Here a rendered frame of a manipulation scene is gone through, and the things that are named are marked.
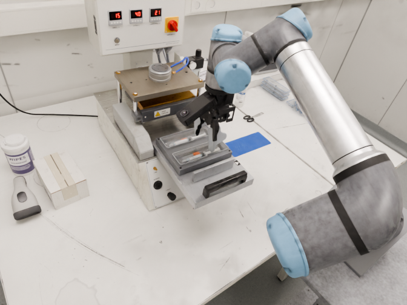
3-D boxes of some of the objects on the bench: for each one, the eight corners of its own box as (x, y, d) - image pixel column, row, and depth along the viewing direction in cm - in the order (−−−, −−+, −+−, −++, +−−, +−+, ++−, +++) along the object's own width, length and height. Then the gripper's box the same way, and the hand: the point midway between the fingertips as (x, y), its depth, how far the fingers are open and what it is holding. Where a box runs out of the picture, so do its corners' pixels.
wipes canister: (9, 165, 116) (-4, 135, 106) (34, 158, 120) (23, 128, 110) (14, 180, 111) (1, 150, 101) (40, 172, 115) (29, 142, 105)
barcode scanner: (5, 186, 108) (-3, 170, 103) (29, 178, 112) (23, 163, 107) (18, 227, 97) (10, 212, 92) (44, 217, 101) (39, 202, 96)
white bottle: (237, 101, 169) (242, 78, 160) (244, 104, 168) (250, 81, 158) (232, 105, 166) (237, 81, 156) (240, 109, 164) (246, 85, 155)
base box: (99, 127, 139) (94, 95, 127) (171, 109, 156) (173, 79, 145) (148, 212, 108) (148, 179, 96) (232, 178, 125) (240, 147, 114)
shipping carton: (37, 176, 113) (31, 159, 107) (72, 164, 120) (69, 147, 114) (52, 211, 103) (46, 194, 97) (90, 196, 109) (86, 180, 103)
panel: (154, 209, 108) (144, 161, 102) (221, 181, 122) (217, 138, 116) (156, 211, 107) (146, 163, 100) (224, 183, 121) (220, 139, 114)
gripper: (248, 94, 81) (233, 152, 95) (218, 69, 89) (208, 126, 103) (222, 100, 77) (211, 160, 91) (193, 74, 85) (186, 132, 99)
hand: (202, 141), depth 95 cm, fingers open, 8 cm apart
